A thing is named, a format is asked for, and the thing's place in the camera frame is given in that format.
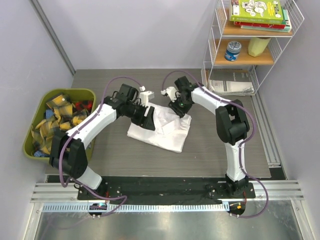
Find white long sleeve shirt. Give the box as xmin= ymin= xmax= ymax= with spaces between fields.
xmin=127 ymin=103 xmax=192 ymax=153

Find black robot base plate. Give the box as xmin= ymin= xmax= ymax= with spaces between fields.
xmin=77 ymin=175 xmax=256 ymax=205

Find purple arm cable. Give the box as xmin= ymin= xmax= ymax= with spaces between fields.
xmin=59 ymin=76 xmax=146 ymax=218
xmin=161 ymin=70 xmax=270 ymax=220

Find aluminium rail frame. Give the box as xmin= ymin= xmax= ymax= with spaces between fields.
xmin=31 ymin=179 xmax=304 ymax=203

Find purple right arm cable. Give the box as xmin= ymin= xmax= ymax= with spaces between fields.
xmin=161 ymin=70 xmax=270 ymax=220

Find green top book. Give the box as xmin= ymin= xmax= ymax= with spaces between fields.
xmin=229 ymin=0 xmax=285 ymax=25

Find white wire shelf rack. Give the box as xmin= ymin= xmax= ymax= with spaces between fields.
xmin=201 ymin=0 xmax=304 ymax=96

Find pale yellow faceted cup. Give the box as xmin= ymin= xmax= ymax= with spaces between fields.
xmin=248 ymin=37 xmax=271 ymax=57

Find blue white round tin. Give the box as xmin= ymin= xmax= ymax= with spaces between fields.
xmin=224 ymin=41 xmax=242 ymax=62

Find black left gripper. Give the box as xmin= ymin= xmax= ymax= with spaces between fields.
xmin=125 ymin=101 xmax=155 ymax=130

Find olive green plastic bin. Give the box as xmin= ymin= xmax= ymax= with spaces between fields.
xmin=23 ymin=88 xmax=96 ymax=164

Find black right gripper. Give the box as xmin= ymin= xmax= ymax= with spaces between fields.
xmin=169 ymin=93 xmax=193 ymax=118

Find white slotted cable duct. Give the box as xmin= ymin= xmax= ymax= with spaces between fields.
xmin=42 ymin=202 xmax=230 ymax=213

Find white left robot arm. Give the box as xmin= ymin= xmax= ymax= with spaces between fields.
xmin=49 ymin=84 xmax=155 ymax=200

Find grey setup guide booklet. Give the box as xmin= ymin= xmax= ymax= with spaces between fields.
xmin=208 ymin=70 xmax=255 ymax=96

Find yellow plaid flannel shirt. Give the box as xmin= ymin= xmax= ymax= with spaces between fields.
xmin=31 ymin=93 xmax=94 ymax=158

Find red middle book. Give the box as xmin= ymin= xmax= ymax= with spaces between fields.
xmin=233 ymin=21 xmax=286 ymax=30

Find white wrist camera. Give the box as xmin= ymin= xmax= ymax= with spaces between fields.
xmin=160 ymin=86 xmax=179 ymax=103
xmin=138 ymin=86 xmax=155 ymax=106

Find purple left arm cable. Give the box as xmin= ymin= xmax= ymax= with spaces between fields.
xmin=59 ymin=76 xmax=146 ymax=218

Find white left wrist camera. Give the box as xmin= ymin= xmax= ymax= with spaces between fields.
xmin=138 ymin=86 xmax=155 ymax=106

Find red black plaid shirt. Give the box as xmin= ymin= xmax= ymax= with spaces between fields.
xmin=73 ymin=100 xmax=94 ymax=113

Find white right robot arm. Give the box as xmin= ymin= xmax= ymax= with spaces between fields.
xmin=161 ymin=76 xmax=250 ymax=198

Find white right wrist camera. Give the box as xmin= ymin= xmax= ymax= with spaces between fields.
xmin=160 ymin=86 xmax=179 ymax=103

